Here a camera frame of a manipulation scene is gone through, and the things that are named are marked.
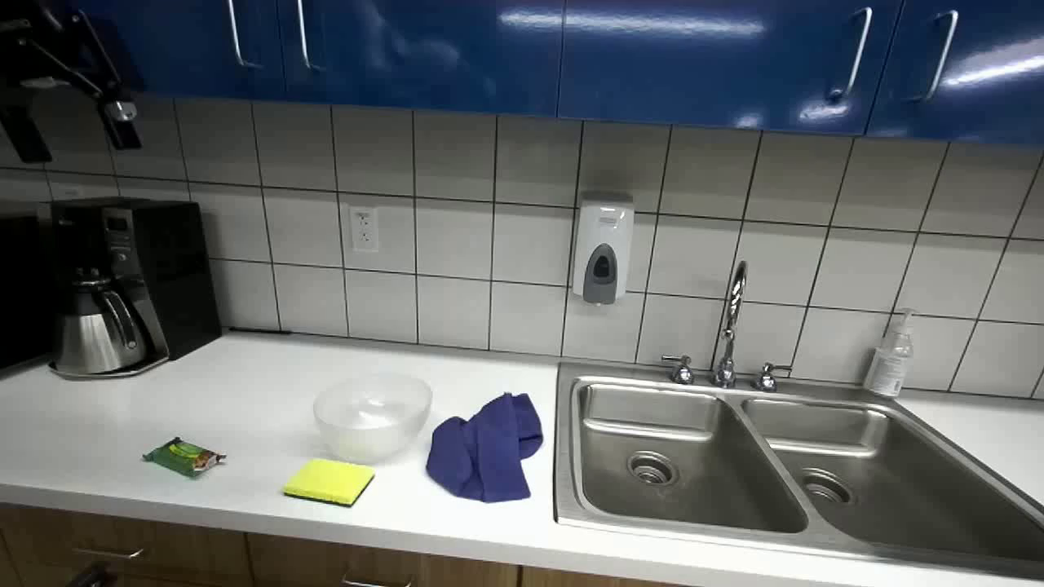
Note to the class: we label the black coffee maker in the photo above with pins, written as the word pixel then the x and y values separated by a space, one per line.
pixel 163 273

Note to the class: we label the blue cloth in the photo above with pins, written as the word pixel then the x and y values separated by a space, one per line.
pixel 485 452

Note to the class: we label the yellow sponge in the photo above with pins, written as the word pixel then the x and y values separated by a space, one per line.
pixel 326 481

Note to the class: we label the chrome faucet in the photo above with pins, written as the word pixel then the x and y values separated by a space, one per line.
pixel 728 327

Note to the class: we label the steel coffee carafe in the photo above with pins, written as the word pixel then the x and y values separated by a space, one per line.
pixel 96 327

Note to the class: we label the white wall soap dispenser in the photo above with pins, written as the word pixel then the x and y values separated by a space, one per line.
pixel 603 247

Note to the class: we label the green packet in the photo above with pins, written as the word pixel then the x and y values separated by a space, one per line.
pixel 183 458

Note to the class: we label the stainless steel double sink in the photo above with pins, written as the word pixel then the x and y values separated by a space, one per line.
pixel 696 477

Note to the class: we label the wooden drawer front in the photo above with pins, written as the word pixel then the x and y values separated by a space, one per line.
pixel 163 548
pixel 588 578
pixel 326 565

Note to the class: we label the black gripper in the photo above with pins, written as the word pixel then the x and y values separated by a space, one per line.
pixel 49 43

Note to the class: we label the blue cabinet door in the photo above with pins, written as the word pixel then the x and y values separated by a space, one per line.
pixel 183 43
pixel 968 75
pixel 718 68
pixel 426 52

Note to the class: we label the clear plastic bowl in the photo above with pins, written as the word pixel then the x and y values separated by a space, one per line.
pixel 374 417

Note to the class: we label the black microwave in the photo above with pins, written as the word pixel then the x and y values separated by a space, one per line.
pixel 21 296

